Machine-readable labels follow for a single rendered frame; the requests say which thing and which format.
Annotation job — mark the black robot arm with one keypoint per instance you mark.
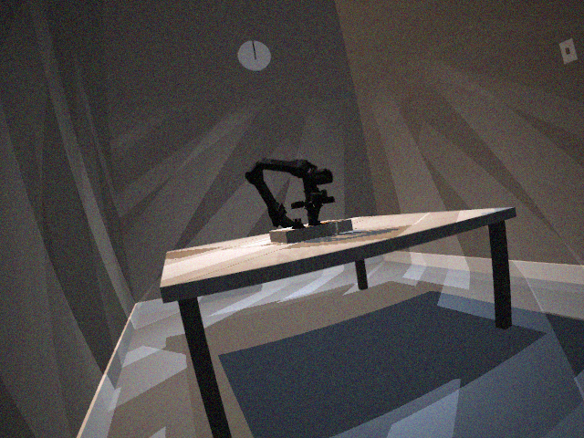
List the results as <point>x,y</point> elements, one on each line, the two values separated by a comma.
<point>299,168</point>

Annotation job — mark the beige flat panel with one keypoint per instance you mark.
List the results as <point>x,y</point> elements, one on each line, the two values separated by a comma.
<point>313,229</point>

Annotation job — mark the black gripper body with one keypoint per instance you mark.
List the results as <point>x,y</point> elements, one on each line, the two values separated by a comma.
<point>307,203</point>

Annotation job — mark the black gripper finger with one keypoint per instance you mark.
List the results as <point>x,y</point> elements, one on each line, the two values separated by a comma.
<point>311,211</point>
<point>317,209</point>

